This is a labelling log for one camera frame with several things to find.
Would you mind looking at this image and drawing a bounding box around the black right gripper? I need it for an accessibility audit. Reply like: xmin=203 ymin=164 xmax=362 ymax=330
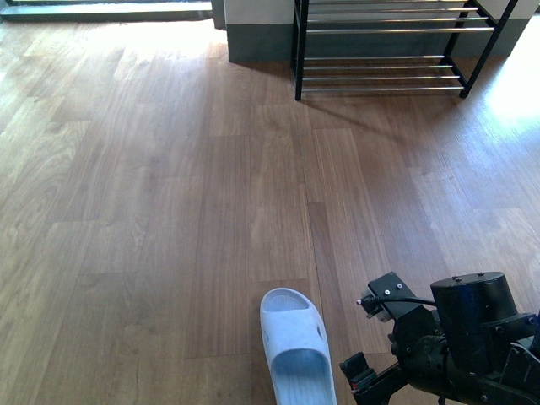
xmin=339 ymin=272 xmax=539 ymax=404

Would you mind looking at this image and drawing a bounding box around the black metal shoe rack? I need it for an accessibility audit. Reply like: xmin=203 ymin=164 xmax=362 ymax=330
xmin=290 ymin=1 xmax=517 ymax=100

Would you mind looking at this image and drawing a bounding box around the light blue slipper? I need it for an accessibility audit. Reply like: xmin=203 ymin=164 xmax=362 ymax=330
xmin=260 ymin=288 xmax=338 ymax=404

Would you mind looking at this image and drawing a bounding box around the black camera cable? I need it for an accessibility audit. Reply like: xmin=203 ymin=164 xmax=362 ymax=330
xmin=356 ymin=294 xmax=438 ymax=313

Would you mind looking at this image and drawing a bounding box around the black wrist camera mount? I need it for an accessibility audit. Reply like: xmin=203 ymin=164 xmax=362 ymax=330
xmin=356 ymin=272 xmax=435 ymax=322

